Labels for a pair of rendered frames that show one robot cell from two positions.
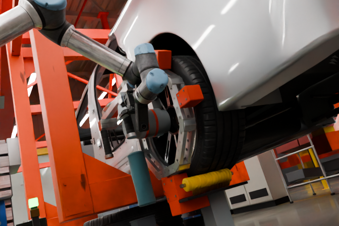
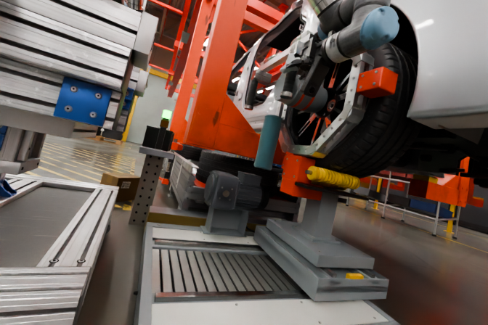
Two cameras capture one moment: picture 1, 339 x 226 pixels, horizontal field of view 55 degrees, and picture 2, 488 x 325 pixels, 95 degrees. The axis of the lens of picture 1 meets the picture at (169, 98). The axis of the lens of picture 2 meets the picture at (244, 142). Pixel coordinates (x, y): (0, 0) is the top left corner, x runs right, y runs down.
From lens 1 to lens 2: 0.59 m
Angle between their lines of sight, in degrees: 17
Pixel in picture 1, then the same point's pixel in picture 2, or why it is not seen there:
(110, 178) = (239, 127)
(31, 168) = (185, 91)
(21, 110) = (195, 46)
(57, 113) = (220, 47)
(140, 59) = not seen: outside the picture
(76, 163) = (216, 100)
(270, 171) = not seen: hidden behind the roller
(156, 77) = (385, 19)
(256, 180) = not seen: hidden behind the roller
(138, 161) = (273, 125)
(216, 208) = (324, 206)
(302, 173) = (368, 192)
